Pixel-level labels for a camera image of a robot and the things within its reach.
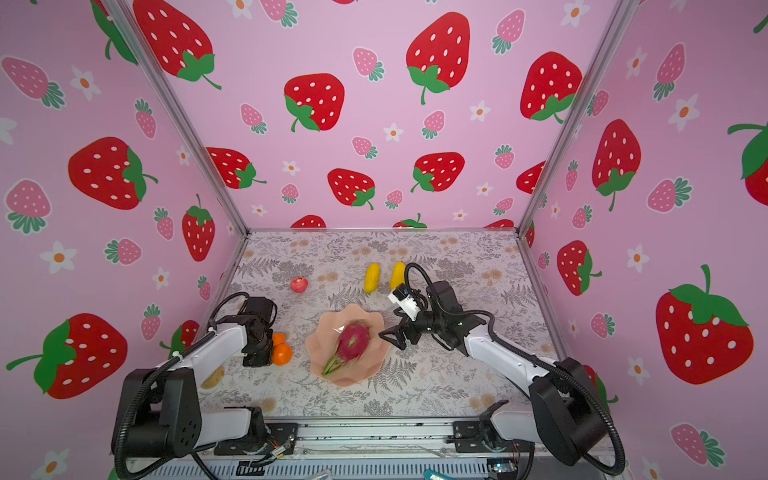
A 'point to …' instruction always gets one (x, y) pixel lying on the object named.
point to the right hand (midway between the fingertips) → (389, 321)
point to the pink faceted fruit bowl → (321, 345)
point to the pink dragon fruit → (352, 340)
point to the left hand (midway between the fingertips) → (271, 345)
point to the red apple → (299, 284)
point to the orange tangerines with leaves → (281, 352)
